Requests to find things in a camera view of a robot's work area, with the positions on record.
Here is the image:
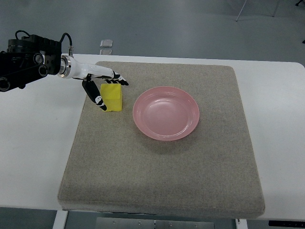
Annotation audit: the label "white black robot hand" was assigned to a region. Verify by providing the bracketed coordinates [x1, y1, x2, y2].
[58, 55, 128, 111]

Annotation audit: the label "yellow foam block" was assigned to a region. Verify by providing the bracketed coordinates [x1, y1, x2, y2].
[100, 84, 122, 112]

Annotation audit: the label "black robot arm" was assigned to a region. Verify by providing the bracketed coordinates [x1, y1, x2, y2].
[0, 30, 73, 92]

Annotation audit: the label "pink plate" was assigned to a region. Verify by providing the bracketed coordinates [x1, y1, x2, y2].
[132, 86, 200, 141]

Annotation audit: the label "clear plastic floor box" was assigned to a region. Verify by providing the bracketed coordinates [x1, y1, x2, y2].
[100, 40, 113, 55]

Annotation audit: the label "beige fabric mat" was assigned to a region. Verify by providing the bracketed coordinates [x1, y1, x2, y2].
[58, 62, 265, 219]

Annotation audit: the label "metal chair legs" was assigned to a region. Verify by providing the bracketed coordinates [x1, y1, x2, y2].
[235, 0, 282, 22]

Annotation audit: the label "black table control panel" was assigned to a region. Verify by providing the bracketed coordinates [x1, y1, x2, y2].
[268, 220, 305, 228]

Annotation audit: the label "metal table base plate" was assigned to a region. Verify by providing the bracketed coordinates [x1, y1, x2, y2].
[95, 217, 215, 229]

